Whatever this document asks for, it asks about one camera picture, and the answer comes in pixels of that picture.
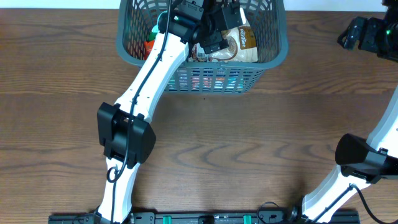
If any beige PanTree snack bag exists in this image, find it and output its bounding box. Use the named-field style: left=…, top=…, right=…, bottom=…
left=188, top=7, right=259, bottom=63

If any teal small packet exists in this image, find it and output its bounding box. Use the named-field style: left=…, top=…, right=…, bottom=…
left=151, top=11, right=168, bottom=34

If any Kleenex tissue multipack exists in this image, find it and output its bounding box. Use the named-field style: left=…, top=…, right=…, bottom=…
left=165, top=68, right=250, bottom=94

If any red spaghetti pasta package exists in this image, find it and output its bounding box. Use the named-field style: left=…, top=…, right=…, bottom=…
left=144, top=40, right=155, bottom=60

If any green lid jar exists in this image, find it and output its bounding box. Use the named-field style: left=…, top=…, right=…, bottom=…
left=148, top=32, right=157, bottom=42

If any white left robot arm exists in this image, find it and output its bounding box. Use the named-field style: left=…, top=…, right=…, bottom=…
left=94, top=1, right=246, bottom=223

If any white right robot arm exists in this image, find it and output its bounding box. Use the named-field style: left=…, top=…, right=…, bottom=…
left=300, top=1, right=397, bottom=223

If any grey plastic basket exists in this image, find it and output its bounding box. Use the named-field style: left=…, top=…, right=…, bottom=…
left=116, top=0, right=289, bottom=95

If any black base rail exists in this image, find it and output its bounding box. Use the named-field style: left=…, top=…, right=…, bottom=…
left=48, top=205, right=361, bottom=224

